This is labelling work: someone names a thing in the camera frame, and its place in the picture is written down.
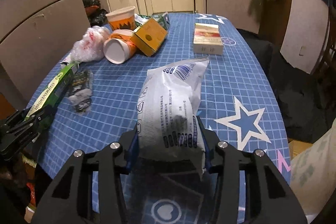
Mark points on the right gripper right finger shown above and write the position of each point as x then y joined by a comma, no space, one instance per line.
268,197

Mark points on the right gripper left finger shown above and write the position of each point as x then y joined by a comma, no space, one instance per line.
87,189

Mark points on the green long carton box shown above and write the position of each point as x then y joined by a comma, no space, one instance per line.
52,90

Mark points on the black snack wrapper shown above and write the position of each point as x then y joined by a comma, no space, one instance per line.
81,90

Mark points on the white printed plastic pouch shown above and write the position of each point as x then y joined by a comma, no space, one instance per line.
167,124

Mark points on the clear plastic bag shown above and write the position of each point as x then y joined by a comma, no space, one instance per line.
90,47

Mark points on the orange white paper cup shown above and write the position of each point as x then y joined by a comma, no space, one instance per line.
119,47

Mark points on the orange instant noodle tub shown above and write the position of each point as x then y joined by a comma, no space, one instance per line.
122,19

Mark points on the red white cigarette carton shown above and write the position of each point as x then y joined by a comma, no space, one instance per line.
207,39

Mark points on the yellow small carton box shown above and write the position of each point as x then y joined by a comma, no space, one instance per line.
149,37

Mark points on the green snack bag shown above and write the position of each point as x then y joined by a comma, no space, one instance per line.
162,19

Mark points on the black trash bag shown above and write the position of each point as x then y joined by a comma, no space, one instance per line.
96,15

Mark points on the blue grid tablecloth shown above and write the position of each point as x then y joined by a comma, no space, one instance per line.
237,102

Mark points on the black cloth covered seat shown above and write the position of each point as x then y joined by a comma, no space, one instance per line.
306,102

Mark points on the beige refrigerator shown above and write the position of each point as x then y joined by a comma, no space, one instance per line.
35,35

